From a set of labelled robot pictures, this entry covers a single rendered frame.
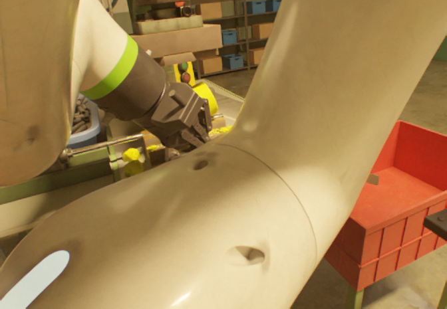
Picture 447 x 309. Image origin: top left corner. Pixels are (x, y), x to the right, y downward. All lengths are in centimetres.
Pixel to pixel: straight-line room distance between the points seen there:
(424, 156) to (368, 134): 117
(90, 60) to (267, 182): 23
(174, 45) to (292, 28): 35
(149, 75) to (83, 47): 9
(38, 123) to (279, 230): 16
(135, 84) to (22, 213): 29
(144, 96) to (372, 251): 68
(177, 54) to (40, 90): 35
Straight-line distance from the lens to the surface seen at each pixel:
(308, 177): 20
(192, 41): 52
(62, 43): 18
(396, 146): 144
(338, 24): 17
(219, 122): 60
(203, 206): 16
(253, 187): 17
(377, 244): 86
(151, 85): 38
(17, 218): 55
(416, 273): 180
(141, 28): 51
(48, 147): 26
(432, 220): 58
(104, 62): 35
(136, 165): 54
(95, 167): 57
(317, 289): 161
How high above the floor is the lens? 126
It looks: 25 degrees down
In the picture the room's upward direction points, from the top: 6 degrees counter-clockwise
